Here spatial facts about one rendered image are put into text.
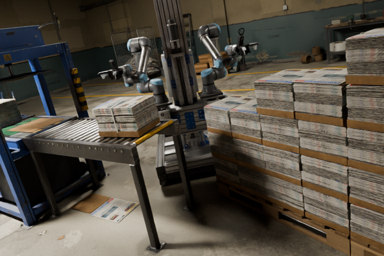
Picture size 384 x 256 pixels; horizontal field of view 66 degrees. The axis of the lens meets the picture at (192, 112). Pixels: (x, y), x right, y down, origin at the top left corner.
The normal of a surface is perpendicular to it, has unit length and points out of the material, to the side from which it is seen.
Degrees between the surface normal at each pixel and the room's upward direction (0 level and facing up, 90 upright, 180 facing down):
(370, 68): 90
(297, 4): 90
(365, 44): 90
